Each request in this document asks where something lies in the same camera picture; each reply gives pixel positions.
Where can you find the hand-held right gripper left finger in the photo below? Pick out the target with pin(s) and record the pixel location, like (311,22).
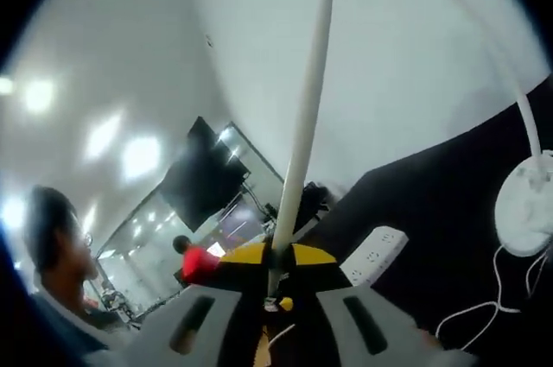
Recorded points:
(222,311)

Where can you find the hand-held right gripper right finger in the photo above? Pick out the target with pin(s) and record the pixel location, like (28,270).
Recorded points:
(334,308)

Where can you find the white power strip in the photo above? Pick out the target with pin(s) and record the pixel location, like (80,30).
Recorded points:
(376,255)

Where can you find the white desk lamp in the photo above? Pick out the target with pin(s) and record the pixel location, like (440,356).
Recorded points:
(302,147)

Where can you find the person's right hand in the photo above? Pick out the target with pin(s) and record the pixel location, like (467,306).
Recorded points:
(432,336)

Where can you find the person's blue shirt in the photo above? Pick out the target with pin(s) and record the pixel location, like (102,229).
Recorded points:
(65,332)

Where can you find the black wall monitor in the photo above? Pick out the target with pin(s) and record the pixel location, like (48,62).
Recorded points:
(203,177)

